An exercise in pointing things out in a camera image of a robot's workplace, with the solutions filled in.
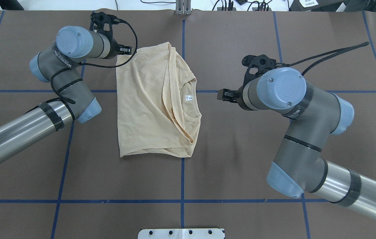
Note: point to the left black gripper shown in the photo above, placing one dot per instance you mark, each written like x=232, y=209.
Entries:
x=114, y=47

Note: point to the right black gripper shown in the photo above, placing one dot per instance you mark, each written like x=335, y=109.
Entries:
x=240, y=94

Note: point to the cream long-sleeve graphic shirt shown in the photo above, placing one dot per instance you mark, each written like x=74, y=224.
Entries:
x=157, y=103

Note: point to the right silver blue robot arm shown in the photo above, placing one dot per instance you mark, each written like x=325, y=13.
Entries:
x=314, y=115

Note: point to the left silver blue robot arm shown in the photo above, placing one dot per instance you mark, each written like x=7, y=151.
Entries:
x=57, y=65

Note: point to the brown black box device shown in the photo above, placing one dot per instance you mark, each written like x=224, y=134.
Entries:
x=314, y=5

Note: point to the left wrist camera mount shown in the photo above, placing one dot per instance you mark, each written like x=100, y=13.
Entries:
x=103, y=23

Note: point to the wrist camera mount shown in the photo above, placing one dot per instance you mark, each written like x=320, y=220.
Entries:
x=258, y=65
x=103, y=23

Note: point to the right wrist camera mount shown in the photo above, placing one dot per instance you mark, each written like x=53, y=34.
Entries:
x=258, y=65

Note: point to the aluminium frame post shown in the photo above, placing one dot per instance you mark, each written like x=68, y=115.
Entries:
x=183, y=7

